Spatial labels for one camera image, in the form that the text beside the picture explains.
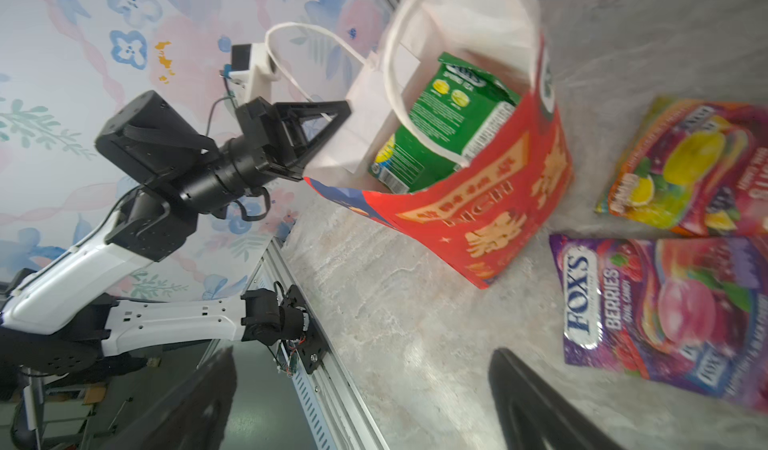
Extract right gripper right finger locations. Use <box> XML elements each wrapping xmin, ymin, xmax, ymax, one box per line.
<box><xmin>488</xmin><ymin>348</ymin><xmax>620</xmax><ymax>450</ymax></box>

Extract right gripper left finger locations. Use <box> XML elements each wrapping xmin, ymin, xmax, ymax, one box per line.
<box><xmin>107</xmin><ymin>347</ymin><xmax>237</xmax><ymax>450</ymax></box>

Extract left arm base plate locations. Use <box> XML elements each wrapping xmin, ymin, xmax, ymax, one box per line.
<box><xmin>279</xmin><ymin>284</ymin><xmax>330</xmax><ymax>375</ymax></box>

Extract purple Fox's candy bag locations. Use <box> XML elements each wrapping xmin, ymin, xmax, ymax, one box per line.
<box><xmin>549</xmin><ymin>234</ymin><xmax>767</xmax><ymax>412</ymax></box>

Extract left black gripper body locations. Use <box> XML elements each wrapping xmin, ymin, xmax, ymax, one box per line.
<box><xmin>215</xmin><ymin>97</ymin><xmax>306</xmax><ymax>210</ymax></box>

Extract pink yellow Fox's candy bag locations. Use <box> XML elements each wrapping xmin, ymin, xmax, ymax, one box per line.
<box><xmin>595</xmin><ymin>96</ymin><xmax>767</xmax><ymax>237</ymax></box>

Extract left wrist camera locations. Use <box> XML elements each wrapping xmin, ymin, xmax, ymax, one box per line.
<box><xmin>225</xmin><ymin>43</ymin><xmax>279</xmax><ymax>107</ymax></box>

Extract green snack bag small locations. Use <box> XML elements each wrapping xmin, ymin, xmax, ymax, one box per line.
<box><xmin>369</xmin><ymin>53</ymin><xmax>521</xmax><ymax>195</ymax></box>

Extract red pink paper bag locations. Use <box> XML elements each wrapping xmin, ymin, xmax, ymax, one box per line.
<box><xmin>266</xmin><ymin>0</ymin><xmax>572</xmax><ymax>289</ymax></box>

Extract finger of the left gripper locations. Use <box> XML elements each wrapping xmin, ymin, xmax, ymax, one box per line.
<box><xmin>274</xmin><ymin>101</ymin><xmax>351</xmax><ymax>177</ymax></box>

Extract aluminium mounting rail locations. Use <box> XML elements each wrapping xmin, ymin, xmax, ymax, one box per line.
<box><xmin>248</xmin><ymin>240</ymin><xmax>389</xmax><ymax>450</ymax></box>

